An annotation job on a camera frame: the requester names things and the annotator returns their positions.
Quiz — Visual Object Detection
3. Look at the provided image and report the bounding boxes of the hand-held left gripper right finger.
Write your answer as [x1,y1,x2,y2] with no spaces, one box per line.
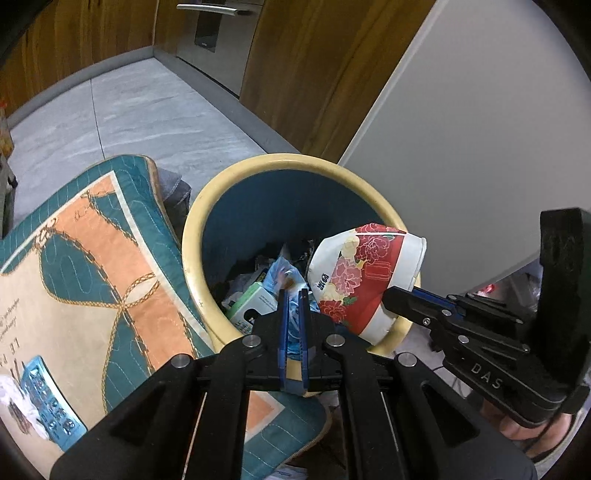
[298,288,539,480]

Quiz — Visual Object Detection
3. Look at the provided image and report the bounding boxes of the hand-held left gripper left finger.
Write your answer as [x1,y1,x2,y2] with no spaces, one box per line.
[50,288,291,480]

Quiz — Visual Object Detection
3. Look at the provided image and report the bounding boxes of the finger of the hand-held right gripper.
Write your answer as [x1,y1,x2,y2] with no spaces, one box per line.
[382,286,533,359]
[412,287,539,345]

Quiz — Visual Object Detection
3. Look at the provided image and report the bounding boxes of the red floral paper bowl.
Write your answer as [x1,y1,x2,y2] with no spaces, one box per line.
[307,223,428,346]

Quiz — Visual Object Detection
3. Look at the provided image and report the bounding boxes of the blue snack packet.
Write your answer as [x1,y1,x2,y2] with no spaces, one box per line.
[264,257,334,358]

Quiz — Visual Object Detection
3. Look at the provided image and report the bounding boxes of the black plastic bag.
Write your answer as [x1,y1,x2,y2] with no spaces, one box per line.
[226,237,319,296]

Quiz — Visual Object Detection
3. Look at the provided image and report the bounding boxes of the teal bin with cream rim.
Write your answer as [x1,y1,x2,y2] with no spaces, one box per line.
[181,154,423,361]

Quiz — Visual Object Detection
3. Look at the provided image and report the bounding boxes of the person's right hand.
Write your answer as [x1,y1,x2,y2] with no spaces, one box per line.
[501,402,575,445]

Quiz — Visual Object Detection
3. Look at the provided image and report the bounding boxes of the green and white box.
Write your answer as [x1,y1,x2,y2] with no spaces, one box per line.
[226,281,280,336]

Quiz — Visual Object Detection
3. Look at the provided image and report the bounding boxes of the grey cloth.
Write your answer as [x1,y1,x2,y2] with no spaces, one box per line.
[157,168,193,219]

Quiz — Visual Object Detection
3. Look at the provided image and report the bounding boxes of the teal and orange floor mat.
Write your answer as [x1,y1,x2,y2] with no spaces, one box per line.
[0,154,333,480]

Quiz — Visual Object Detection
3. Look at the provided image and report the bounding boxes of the tall wooden cabinet panel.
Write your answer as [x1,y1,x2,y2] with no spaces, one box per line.
[239,0,437,165]

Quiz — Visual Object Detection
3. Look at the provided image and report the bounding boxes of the blue blister pack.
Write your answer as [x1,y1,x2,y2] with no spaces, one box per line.
[21,355,88,449]

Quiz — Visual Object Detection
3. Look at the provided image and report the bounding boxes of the stainless steel oven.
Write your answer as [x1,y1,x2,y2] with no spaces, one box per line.
[174,0,265,99]

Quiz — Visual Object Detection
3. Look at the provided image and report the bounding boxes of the clear snack jar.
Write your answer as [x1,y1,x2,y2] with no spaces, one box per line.
[0,96,14,158]

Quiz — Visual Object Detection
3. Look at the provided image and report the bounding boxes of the wooden kitchen base cabinet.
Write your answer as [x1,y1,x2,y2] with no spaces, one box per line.
[0,0,160,110]

